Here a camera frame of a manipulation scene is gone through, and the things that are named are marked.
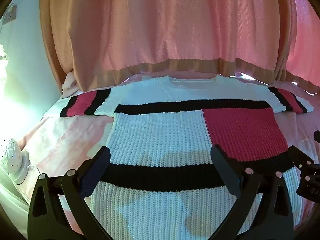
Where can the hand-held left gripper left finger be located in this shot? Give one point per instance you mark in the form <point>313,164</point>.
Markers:
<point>97,172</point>

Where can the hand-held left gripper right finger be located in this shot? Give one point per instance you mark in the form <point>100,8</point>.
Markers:
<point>222,170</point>

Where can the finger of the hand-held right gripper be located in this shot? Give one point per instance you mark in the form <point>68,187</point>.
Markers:
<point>298,156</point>

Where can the white black red knit sweater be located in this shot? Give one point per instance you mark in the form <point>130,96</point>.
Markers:
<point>155,135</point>

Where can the pink patterned blanket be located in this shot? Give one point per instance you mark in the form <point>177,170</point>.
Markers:
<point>65,140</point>

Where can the white dotted lamp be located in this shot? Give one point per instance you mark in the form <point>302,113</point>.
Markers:
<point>10,155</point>

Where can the pink curtain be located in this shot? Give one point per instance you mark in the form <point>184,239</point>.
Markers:
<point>162,22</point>

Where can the wall socket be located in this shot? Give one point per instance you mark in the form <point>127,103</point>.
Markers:
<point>10,14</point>

